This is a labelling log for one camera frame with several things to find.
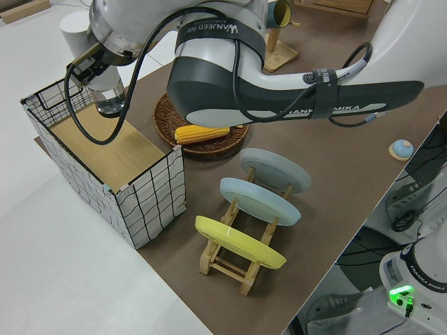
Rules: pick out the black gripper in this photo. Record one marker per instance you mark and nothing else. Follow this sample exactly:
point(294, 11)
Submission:
point(111, 58)

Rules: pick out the clear drinking glass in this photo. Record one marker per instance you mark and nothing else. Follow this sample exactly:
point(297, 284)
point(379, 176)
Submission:
point(110, 103)

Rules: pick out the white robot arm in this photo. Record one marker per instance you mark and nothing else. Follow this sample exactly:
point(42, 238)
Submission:
point(209, 52)

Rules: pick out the white cylinder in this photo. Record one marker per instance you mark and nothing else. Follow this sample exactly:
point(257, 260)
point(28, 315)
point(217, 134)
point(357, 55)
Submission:
point(75, 38)

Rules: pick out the tan cardboard piece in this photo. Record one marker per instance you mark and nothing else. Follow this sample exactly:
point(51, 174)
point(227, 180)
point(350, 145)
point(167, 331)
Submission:
point(21, 14)

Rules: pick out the yellow corn cob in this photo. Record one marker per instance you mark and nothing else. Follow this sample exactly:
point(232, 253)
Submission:
point(200, 135)

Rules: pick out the brown wicker basket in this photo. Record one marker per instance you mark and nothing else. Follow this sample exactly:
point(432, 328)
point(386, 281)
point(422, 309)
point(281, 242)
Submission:
point(209, 148)

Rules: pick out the wooden mug tree stand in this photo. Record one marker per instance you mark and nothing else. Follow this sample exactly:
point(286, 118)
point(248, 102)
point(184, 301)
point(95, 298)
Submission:
point(279, 56)

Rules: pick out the dark blue mug yellow inside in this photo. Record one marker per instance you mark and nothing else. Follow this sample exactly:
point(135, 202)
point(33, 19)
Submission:
point(281, 14)

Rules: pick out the grey plate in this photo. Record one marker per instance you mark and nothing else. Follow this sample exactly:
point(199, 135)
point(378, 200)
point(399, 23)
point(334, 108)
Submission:
point(276, 171)

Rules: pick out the light blue plate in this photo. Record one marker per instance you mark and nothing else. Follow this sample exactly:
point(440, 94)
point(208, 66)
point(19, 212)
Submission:
point(258, 202)

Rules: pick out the yellow plate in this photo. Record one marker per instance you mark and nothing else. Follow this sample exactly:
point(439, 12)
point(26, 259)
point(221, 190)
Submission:
point(237, 244)

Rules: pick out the wooden plate rack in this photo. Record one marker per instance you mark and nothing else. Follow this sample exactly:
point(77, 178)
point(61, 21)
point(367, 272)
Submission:
point(227, 268)

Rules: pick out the wooden cabinet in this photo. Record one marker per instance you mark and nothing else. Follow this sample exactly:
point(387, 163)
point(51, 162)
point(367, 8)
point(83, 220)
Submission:
point(331, 7)

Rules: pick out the brown table mat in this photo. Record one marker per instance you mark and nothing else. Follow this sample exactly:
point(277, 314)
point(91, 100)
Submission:
point(331, 174)

